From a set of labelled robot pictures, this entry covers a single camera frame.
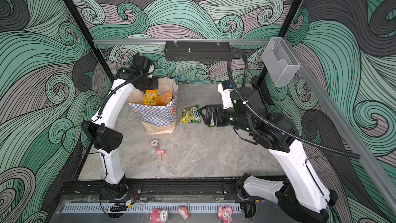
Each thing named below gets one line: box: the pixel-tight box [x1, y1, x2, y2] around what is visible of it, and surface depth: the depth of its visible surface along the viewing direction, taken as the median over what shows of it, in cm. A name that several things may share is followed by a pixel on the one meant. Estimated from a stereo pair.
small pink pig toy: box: [156, 149, 166, 156], surface depth 86 cm
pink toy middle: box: [177, 205, 190, 220], surface depth 65 cm
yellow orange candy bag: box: [143, 88, 158, 106], surface depth 82 cm
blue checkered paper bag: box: [125, 77, 179, 135], surface depth 85 cm
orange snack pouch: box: [156, 90, 175, 106], surface depth 101 cm
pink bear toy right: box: [217, 205, 234, 223], surface depth 67 cm
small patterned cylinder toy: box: [150, 139, 158, 147], surface depth 85 cm
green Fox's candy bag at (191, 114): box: [178, 104, 202, 124], surface depth 100 cm
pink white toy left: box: [149, 208, 169, 223], surface depth 65 cm
